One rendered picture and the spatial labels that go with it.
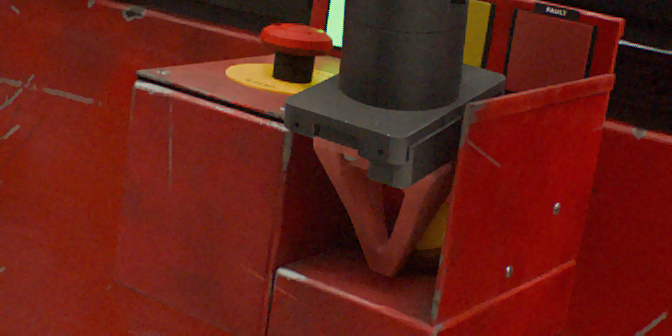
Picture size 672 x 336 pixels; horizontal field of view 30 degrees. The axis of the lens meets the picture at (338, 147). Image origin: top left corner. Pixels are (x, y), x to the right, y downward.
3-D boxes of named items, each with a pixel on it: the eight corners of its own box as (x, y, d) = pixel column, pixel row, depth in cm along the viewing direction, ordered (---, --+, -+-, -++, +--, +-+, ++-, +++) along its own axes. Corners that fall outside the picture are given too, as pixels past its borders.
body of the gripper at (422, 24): (505, 110, 63) (522, -34, 60) (398, 178, 55) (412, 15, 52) (394, 78, 67) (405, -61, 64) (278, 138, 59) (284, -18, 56)
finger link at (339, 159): (488, 257, 66) (508, 89, 63) (418, 313, 61) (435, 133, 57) (377, 218, 70) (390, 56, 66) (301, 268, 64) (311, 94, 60)
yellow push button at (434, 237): (385, 268, 67) (377, 240, 66) (422, 218, 69) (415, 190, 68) (447, 290, 65) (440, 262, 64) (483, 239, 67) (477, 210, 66)
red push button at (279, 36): (238, 86, 69) (246, 21, 68) (283, 80, 72) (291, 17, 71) (297, 104, 67) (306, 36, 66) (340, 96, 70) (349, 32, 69)
